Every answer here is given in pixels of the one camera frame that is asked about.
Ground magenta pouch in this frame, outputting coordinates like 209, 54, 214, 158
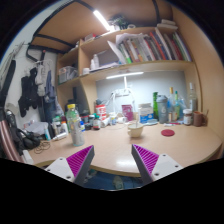
121, 104, 135, 122

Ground white wall socket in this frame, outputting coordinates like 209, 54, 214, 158
114, 88, 131, 97

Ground white lying tube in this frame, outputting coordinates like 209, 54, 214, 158
51, 131, 69, 142

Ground white ceiling tube light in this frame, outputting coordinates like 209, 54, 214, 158
92, 9, 112, 32

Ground black rubber band loops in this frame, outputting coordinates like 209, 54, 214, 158
33, 140, 52, 154

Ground black bag with headphones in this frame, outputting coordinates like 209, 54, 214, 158
3, 109, 43, 154

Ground blue hanging garment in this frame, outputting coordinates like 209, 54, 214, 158
43, 69, 58, 113

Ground clear white-capped glass bottle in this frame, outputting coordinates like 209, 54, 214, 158
188, 82, 199, 114

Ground dark red-labelled small bottle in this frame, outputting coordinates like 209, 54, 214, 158
92, 114, 102, 131

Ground red and white can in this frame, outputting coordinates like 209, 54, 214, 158
95, 104, 107, 121

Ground clear gold-capped glass bottle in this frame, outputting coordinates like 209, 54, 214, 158
167, 86, 175, 123

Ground white under-shelf light bar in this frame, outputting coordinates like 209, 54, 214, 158
105, 71, 145, 80

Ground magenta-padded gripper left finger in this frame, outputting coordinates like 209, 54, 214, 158
44, 144, 96, 188

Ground cream ceramic cup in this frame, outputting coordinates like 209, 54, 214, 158
127, 122, 145, 139

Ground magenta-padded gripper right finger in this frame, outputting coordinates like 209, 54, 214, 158
131, 143, 184, 186

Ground white orange-capped bottle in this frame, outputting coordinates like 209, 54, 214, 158
59, 120, 68, 134

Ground tall green bottle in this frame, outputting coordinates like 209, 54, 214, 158
152, 91, 159, 121

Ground blue plastic bag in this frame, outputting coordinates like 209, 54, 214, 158
178, 96, 190, 118

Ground flat round red coaster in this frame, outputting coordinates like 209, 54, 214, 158
160, 129, 176, 137

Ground blue and white carton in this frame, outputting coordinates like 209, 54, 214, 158
137, 102, 155, 125

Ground grey shaker bottle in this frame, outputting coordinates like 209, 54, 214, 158
156, 94, 169, 124

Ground black hanging garment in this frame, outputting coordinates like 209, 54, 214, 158
18, 68, 39, 118

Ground white hanging garment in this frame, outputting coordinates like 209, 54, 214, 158
34, 63, 48, 97

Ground wooden shelf unit with books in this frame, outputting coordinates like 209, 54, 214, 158
54, 18, 204, 116

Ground clear yellow-capped drink bottle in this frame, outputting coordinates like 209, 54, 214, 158
64, 103, 85, 147

